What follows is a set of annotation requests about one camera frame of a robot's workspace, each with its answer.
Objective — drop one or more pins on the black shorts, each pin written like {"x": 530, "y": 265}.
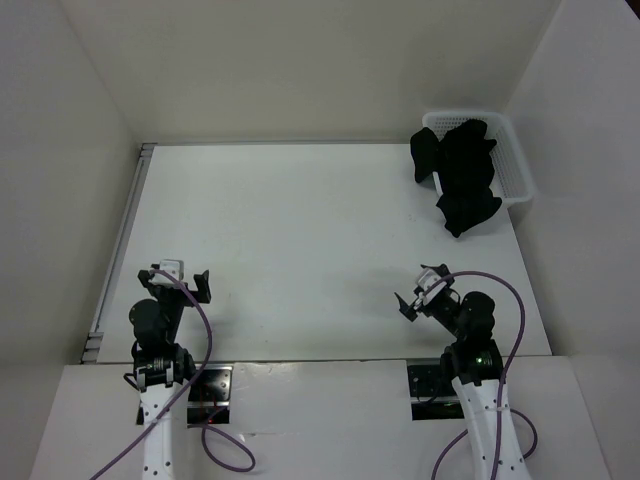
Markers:
{"x": 462, "y": 160}

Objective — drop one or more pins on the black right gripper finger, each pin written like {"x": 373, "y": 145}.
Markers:
{"x": 438, "y": 271}
{"x": 409, "y": 310}

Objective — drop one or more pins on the aluminium table edge rail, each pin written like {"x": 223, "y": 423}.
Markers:
{"x": 92, "y": 344}

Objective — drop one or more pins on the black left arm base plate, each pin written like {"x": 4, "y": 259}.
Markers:
{"x": 208, "y": 399}

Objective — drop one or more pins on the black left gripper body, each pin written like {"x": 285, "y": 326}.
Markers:
{"x": 173, "y": 302}

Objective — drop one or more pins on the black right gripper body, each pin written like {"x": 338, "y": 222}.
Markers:
{"x": 444, "y": 310}

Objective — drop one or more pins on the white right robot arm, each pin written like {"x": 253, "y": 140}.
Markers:
{"x": 474, "y": 367}

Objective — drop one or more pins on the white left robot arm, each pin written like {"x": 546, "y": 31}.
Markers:
{"x": 164, "y": 371}

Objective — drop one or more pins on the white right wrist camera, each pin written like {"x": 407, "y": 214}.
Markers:
{"x": 429, "y": 284}

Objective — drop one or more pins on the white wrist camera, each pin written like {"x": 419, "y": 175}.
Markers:
{"x": 167, "y": 272}
{"x": 429, "y": 284}

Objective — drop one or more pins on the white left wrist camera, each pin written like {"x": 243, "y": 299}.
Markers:
{"x": 167, "y": 272}

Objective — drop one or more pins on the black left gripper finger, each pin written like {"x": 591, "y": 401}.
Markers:
{"x": 203, "y": 292}
{"x": 145, "y": 277}

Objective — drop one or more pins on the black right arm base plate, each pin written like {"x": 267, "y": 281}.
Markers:
{"x": 431, "y": 396}

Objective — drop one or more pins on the white plastic mesh basket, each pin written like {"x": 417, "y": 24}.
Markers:
{"x": 512, "y": 182}

